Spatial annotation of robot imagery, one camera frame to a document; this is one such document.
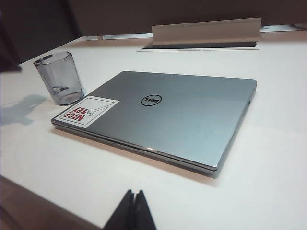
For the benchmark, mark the silver Dell laptop with sticker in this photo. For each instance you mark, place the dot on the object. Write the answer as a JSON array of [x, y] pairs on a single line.
[[180, 119]]

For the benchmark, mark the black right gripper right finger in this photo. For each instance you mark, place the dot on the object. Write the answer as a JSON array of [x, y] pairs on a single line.
[[145, 213]]

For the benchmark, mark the beige fabric desk partition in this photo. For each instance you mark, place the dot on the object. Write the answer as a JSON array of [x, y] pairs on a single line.
[[168, 12]]

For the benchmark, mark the clear glass mug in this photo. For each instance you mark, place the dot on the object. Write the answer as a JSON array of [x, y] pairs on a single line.
[[60, 79]]

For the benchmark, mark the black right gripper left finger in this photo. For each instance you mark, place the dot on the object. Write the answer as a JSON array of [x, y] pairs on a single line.
[[124, 213]]

